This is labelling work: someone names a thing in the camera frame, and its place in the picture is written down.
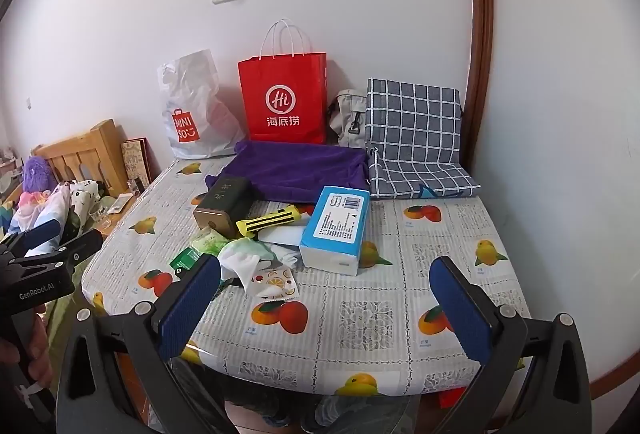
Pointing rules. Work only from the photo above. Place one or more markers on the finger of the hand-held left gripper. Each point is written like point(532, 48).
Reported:
point(40, 234)
point(75, 249)

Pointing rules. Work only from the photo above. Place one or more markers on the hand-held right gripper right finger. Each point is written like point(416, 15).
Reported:
point(460, 314)

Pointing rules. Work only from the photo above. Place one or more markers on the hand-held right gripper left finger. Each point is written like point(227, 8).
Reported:
point(190, 309)

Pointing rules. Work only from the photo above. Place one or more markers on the green packet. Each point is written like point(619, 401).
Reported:
point(205, 246)

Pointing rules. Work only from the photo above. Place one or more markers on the white cloth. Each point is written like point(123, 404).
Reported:
point(240, 259)

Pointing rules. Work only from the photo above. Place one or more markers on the fruit print packet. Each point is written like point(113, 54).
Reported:
point(272, 281)

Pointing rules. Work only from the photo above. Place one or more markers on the small white sock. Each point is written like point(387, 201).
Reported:
point(289, 258)

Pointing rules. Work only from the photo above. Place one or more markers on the person's left hand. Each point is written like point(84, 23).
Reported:
point(39, 346)

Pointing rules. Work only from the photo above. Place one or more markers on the pile of clothes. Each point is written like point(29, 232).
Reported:
point(55, 209)

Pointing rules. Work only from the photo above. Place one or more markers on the glass cup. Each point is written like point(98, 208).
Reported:
point(100, 216)

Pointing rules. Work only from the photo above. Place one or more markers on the purple plush toy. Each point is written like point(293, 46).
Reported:
point(36, 174)

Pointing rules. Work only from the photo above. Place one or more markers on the fruit print tablecloth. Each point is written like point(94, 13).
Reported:
point(380, 314)

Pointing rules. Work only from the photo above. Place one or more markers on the red paper item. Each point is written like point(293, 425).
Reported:
point(454, 396)

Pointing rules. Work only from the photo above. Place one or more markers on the wooden chair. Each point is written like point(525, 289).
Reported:
point(80, 154)

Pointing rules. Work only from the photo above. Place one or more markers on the framed picture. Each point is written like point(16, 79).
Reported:
point(137, 161)

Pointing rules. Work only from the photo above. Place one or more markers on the black box with gold ends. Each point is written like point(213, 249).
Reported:
point(222, 204)

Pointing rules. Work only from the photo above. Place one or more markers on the blue fabric tag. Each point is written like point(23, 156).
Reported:
point(430, 192)

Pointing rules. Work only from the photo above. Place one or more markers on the blue tissue pack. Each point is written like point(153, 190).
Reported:
point(335, 229)

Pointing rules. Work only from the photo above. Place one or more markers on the purple towel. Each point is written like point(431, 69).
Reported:
point(295, 169)

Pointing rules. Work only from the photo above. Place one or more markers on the white plastic bag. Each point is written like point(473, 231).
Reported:
point(200, 114)

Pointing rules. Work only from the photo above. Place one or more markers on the grey checked cushion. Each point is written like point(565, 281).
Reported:
point(415, 134)

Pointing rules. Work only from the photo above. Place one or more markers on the grey pouch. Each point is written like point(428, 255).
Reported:
point(347, 119)

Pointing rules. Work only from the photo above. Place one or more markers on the red paper bag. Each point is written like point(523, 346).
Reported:
point(282, 99)

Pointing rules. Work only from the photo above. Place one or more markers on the wooden door frame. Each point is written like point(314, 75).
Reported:
point(479, 14)

